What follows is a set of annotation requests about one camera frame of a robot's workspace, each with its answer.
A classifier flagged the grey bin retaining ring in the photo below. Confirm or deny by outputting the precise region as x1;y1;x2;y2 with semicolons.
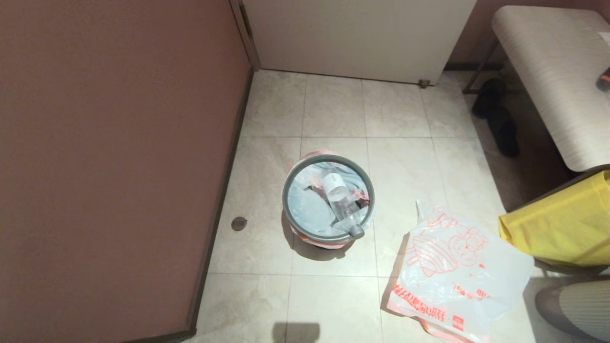
282;154;376;244

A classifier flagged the used white red-print trash bag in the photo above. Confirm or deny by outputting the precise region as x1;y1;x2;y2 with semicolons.
287;150;377;250

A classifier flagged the new white red-print plastic bag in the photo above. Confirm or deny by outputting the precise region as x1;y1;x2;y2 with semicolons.
385;200;535;343

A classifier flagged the yellow fabric bag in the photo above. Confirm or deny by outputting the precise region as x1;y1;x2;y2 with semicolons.
499;171;610;266

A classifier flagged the clear plastic bottle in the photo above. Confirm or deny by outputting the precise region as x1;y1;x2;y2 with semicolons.
323;172;370;240

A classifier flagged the white door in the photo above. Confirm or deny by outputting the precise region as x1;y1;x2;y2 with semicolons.
241;0;477;86

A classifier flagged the black slipper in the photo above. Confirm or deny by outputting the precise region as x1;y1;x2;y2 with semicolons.
472;78;508;119
486;106;521;158

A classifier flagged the grey metal bench leg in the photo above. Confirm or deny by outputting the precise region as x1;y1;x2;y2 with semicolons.
462;38;501;94

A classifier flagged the beige wood-grain bench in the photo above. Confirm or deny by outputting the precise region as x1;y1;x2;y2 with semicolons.
492;5;610;172

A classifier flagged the grey round cushion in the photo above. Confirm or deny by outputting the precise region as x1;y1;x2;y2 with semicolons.
535;280;610;343

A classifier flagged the beige door frame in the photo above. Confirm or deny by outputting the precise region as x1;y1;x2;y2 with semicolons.
230;0;262;71

